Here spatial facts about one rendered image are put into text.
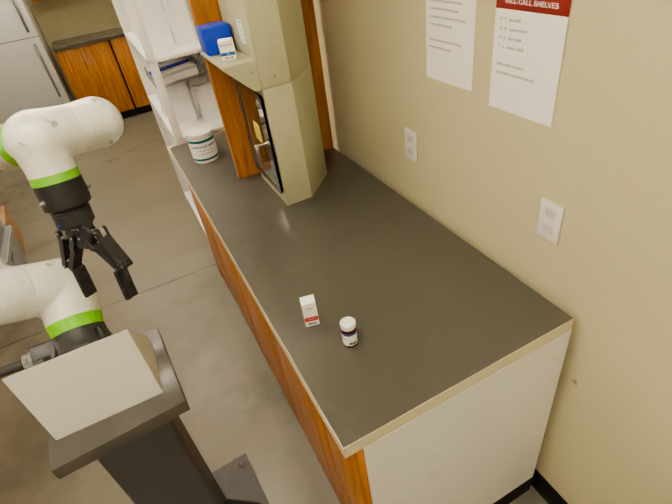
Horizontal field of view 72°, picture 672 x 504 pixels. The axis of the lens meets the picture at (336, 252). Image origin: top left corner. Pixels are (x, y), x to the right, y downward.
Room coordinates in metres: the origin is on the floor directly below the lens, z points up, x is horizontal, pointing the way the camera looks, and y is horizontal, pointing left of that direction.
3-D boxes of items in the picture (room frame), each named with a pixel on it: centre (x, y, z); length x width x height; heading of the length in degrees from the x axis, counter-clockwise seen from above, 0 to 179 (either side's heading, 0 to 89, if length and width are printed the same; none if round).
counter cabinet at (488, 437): (1.63, 0.10, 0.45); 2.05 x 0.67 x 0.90; 22
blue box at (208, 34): (1.84, 0.31, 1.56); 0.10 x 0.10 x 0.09; 22
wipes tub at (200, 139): (2.23, 0.58, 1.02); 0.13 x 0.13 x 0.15
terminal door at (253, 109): (1.77, 0.23, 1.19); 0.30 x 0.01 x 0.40; 22
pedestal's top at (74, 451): (0.82, 0.65, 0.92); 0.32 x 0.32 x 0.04; 25
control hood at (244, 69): (1.75, 0.28, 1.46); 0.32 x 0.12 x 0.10; 22
